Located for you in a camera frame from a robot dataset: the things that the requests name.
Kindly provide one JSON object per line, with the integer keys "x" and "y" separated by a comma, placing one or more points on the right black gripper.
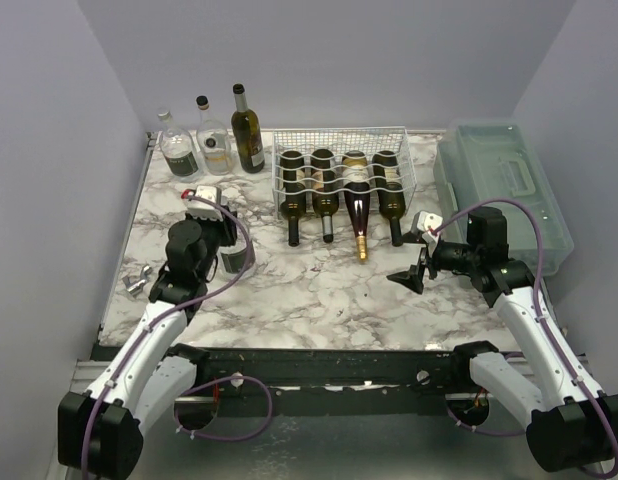
{"x": 422, "y": 263}

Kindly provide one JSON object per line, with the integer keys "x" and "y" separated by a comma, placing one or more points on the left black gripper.
{"x": 227, "y": 226}

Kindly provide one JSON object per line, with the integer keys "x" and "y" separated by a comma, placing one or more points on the clear bottle dark label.
{"x": 233, "y": 258}

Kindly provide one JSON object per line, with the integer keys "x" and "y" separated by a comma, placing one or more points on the green bottle black neck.
{"x": 293, "y": 207}

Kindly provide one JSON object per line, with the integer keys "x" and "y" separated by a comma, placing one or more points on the clear bottle white label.
{"x": 213, "y": 140}

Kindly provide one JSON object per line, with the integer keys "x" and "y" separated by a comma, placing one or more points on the clear bottle green label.
{"x": 177, "y": 147}

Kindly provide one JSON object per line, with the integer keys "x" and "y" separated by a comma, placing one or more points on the dark green wine bottle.
{"x": 247, "y": 133}

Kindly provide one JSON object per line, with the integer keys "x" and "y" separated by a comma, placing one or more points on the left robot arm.
{"x": 101, "y": 431}

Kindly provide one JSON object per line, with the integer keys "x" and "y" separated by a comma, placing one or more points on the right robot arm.
{"x": 569, "y": 421}

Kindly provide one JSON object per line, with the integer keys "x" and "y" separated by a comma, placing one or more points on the green bottle silver neck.
{"x": 325, "y": 201}

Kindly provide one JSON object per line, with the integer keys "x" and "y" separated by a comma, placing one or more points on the red wine bottle gold cap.
{"x": 357, "y": 194}

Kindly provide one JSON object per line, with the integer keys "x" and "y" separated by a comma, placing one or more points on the small metal clamp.
{"x": 135, "y": 285}

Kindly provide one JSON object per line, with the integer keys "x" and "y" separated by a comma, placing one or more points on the translucent plastic storage box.
{"x": 479, "y": 159}

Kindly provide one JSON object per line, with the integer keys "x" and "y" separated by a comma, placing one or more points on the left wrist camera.
{"x": 201, "y": 203}

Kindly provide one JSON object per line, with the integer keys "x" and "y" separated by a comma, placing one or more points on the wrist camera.
{"x": 201, "y": 203}
{"x": 428, "y": 223}

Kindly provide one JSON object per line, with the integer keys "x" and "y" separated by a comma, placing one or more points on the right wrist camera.
{"x": 428, "y": 223}

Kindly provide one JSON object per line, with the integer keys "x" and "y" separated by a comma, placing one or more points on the white wire wine rack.
{"x": 370, "y": 141}

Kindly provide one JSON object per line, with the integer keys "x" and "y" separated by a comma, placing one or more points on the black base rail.
{"x": 318, "y": 383}

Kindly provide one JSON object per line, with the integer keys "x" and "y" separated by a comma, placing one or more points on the aluminium frame rail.
{"x": 85, "y": 373}

